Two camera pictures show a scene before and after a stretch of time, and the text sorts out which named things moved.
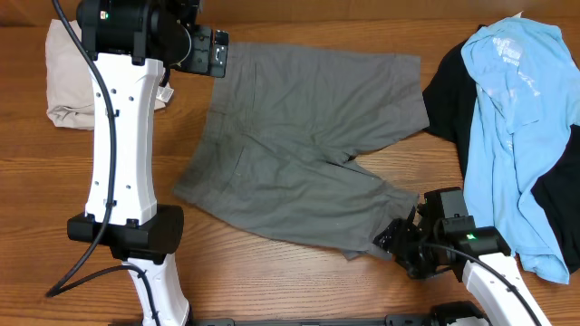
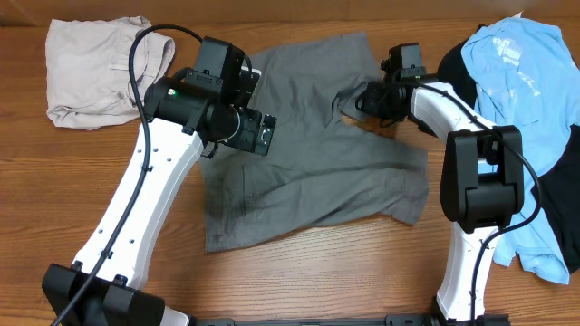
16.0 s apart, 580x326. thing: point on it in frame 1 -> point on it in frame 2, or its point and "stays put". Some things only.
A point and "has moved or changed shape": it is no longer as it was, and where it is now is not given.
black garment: (449, 93) stays put
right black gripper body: (423, 262) -> (380, 105)
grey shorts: (279, 130) has moved or changed shape
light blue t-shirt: (526, 103) stays put
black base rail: (435, 320) stays put
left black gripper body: (199, 60) -> (245, 137)
